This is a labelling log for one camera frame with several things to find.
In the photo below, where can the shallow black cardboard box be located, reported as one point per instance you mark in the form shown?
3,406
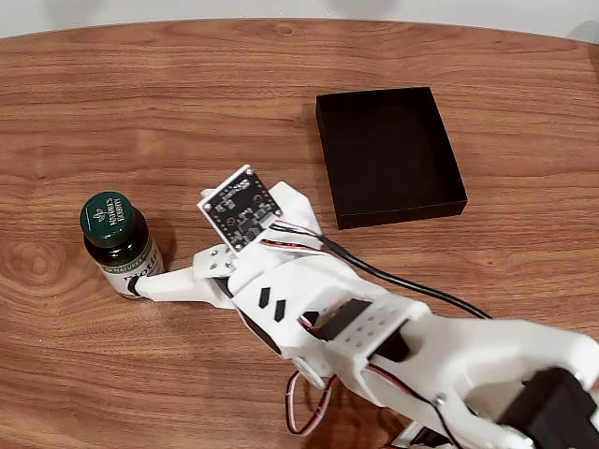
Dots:
388,159

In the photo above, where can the green Biotin pill bottle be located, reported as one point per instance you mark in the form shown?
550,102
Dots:
107,220

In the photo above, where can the black camera circuit board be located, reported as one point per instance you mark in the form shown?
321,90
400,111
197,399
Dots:
241,206

